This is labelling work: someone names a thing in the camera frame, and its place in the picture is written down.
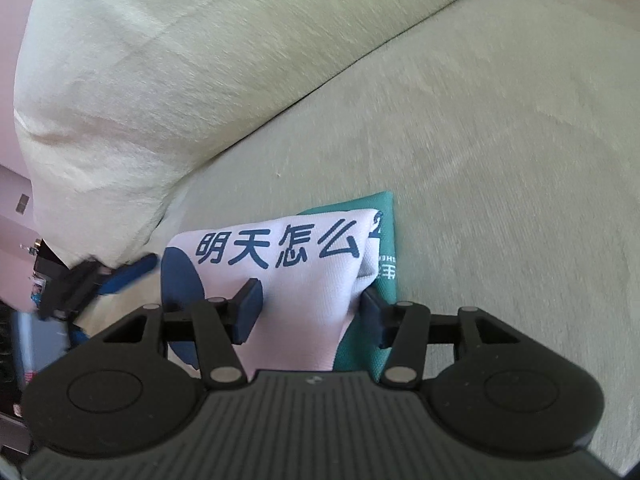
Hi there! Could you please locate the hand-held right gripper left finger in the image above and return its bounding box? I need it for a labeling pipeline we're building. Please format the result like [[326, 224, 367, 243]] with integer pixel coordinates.
[[102, 280, 263, 391]]

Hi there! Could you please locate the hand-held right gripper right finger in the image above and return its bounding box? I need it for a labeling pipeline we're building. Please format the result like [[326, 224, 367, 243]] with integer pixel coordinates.
[[360, 285, 526, 390]]

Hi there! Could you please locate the pale green sofa cushion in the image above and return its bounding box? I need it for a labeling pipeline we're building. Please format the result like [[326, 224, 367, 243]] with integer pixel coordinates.
[[14, 0, 511, 268]]

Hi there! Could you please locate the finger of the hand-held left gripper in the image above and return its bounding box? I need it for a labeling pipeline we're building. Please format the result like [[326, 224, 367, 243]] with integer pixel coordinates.
[[97, 254, 160, 295]]

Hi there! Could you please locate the pale green sofa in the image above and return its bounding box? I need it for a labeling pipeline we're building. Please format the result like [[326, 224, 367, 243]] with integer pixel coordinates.
[[75, 0, 640, 480]]

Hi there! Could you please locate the white shopping bag blue print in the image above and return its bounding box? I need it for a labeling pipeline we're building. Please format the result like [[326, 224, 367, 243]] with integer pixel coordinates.
[[162, 191, 401, 373]]

